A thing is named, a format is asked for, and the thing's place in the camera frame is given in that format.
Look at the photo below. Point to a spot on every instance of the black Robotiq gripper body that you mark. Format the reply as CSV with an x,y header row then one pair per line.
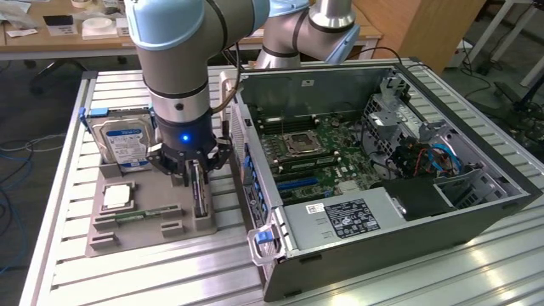
x,y
185,134

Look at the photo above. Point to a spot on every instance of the green graphics card black shroud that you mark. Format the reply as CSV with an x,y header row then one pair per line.
x,y
201,197

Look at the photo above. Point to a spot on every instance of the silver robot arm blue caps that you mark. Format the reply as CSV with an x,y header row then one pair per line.
x,y
179,63

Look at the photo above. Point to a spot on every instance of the hard disk in blue carrier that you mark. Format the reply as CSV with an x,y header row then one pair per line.
x,y
123,143

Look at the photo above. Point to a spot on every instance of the silver CPU chip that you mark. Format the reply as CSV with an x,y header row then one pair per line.
x,y
115,197

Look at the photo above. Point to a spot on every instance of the green loose RAM stick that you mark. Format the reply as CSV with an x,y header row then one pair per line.
x,y
145,214

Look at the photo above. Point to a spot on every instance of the thin socket locking lever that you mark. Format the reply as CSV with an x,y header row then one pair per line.
x,y
283,126

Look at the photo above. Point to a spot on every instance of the metal CPU socket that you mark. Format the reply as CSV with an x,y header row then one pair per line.
x,y
305,143

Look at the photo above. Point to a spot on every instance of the blue expansion slot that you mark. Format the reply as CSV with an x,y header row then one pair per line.
x,y
299,184

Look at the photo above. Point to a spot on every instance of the installed RAM stick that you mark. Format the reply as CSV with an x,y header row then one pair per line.
x,y
310,163

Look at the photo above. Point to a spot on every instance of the grey printed parts rack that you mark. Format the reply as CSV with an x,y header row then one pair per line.
x,y
142,236

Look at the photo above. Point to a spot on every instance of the green motherboard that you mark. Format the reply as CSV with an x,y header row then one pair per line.
x,y
341,150

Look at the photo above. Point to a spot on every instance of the grey power supply unit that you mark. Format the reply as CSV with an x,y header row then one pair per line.
x,y
306,229

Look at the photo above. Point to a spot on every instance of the plain white labelled box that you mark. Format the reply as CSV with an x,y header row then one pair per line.
x,y
122,28

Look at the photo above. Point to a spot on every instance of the black office chair base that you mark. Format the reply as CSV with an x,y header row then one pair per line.
x,y
47,73

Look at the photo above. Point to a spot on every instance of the white box with tape roll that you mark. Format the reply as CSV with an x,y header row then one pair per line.
x,y
101,28

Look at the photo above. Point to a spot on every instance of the metal disk bay cage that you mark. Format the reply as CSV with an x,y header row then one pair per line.
x,y
383,127

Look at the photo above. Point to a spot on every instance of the wooden desk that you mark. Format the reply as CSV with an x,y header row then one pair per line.
x,y
65,43

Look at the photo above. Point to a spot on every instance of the white box black lid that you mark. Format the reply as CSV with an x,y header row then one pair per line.
x,y
61,25

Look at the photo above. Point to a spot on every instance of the beige tape roll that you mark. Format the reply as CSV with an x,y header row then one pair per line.
x,y
81,3

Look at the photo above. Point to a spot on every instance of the black open PC case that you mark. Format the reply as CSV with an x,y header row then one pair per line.
x,y
383,255

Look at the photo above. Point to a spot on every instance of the white paper label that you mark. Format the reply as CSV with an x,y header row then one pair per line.
x,y
22,32

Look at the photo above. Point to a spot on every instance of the clear plastic bag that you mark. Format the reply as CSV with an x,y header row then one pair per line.
x,y
17,14

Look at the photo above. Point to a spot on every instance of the brown wooden cabinet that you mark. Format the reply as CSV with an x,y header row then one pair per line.
x,y
425,32

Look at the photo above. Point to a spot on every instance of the white desk frame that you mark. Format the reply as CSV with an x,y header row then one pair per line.
x,y
495,32

